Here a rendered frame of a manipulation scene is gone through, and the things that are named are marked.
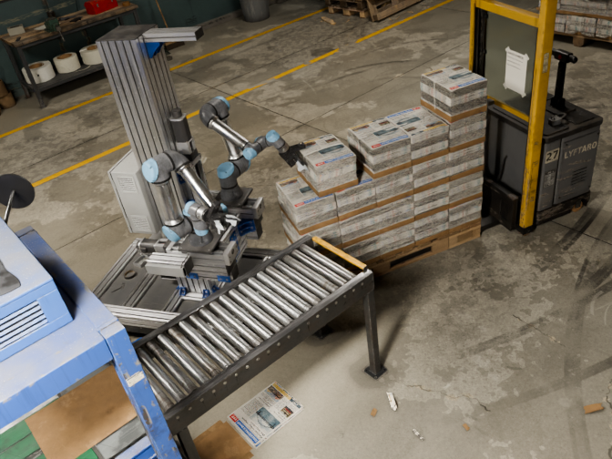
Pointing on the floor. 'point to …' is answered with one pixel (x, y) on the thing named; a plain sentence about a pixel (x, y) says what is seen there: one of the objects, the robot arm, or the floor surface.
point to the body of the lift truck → (574, 145)
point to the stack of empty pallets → (349, 7)
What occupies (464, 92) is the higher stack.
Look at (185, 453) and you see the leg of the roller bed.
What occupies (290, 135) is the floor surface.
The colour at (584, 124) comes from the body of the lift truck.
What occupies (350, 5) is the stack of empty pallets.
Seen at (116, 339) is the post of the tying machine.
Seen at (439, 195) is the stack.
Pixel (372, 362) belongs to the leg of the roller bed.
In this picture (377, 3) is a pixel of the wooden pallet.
